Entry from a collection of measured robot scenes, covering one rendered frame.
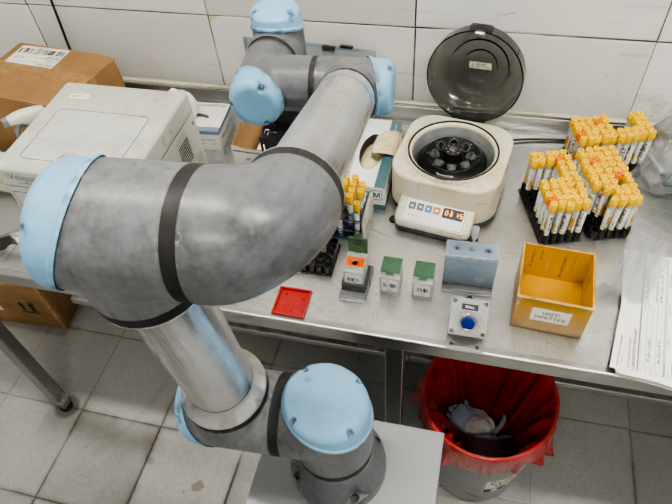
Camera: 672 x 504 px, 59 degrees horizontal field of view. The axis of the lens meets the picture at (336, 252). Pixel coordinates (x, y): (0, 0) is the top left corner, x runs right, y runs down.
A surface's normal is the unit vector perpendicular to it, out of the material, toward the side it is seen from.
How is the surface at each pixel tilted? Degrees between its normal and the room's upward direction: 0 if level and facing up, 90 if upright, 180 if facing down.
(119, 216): 28
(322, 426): 7
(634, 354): 0
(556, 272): 90
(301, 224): 65
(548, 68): 90
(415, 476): 1
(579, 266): 90
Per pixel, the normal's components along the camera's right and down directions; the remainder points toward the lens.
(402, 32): -0.23, 0.75
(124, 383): -0.07, -0.64
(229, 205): 0.26, -0.37
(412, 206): -0.22, -0.27
